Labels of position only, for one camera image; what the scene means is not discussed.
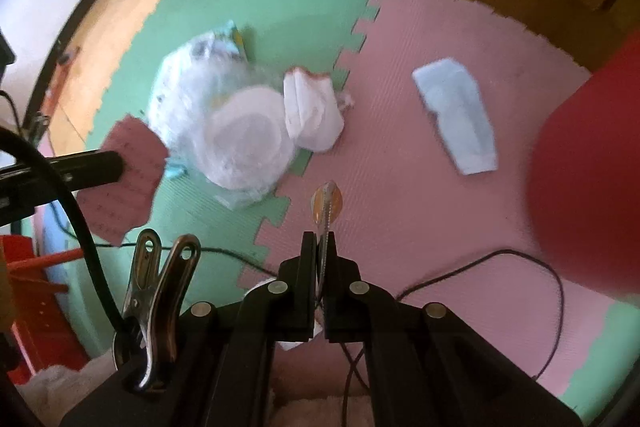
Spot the black cable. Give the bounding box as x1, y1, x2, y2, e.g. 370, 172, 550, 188
49, 200, 566, 427

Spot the green foam floor mat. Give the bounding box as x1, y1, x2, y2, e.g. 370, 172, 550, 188
49, 0, 396, 358

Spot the white tissue wad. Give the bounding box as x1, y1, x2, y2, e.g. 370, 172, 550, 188
283, 66, 355, 153

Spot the red plastic stool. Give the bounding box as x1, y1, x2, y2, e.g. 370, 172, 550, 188
1, 235, 89, 385

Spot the red bin with green rim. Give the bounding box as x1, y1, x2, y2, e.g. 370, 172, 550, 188
526, 35, 639, 305

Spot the clear plastic bag with plates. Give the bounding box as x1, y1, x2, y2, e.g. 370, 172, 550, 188
150, 56, 302, 210

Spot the metal spring clamp right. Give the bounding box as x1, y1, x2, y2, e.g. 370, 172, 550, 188
113, 229, 201, 392

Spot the pink foam floor mat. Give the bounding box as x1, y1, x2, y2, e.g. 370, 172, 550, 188
256, 0, 611, 395

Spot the light blue wrapper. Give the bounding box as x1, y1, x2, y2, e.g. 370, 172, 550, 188
411, 57, 498, 176

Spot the orange candy stick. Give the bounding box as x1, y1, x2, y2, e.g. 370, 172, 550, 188
311, 181, 343, 299

